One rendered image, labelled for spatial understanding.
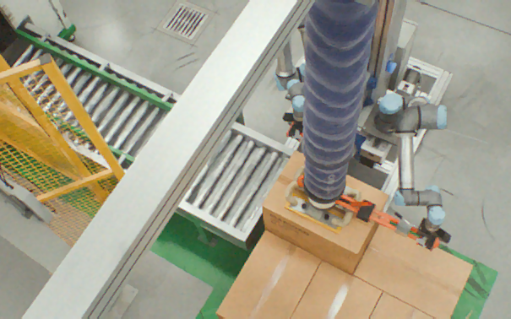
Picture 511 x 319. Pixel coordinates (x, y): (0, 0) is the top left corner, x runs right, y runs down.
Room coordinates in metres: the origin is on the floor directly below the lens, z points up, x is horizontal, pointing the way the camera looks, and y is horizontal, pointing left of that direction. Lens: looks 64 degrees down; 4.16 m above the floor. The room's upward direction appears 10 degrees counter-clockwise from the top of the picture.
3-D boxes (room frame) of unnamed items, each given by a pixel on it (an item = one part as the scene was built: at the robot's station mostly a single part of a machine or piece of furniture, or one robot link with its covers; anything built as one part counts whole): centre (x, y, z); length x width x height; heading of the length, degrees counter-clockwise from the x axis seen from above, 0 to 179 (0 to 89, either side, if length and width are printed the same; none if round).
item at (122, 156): (2.24, 1.29, 0.60); 1.60 x 0.10 x 0.09; 51
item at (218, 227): (1.97, 1.05, 0.50); 2.31 x 0.05 x 0.19; 51
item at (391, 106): (1.63, -0.80, 1.20); 0.13 x 0.12 x 0.14; 81
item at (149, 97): (2.66, 0.95, 0.60); 1.60 x 0.10 x 0.09; 51
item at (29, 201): (1.25, 1.09, 1.62); 0.20 x 0.05 x 0.30; 51
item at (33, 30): (2.48, 0.64, 0.50); 2.31 x 0.05 x 0.19; 51
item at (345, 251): (1.26, -0.35, 0.75); 0.60 x 0.40 x 0.40; 51
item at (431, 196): (1.01, -0.81, 1.37); 0.11 x 0.11 x 0.08; 81
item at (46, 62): (1.56, 1.17, 1.05); 0.87 x 0.10 x 2.10; 103
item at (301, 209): (1.18, -0.28, 0.97); 0.34 x 0.10 x 0.05; 52
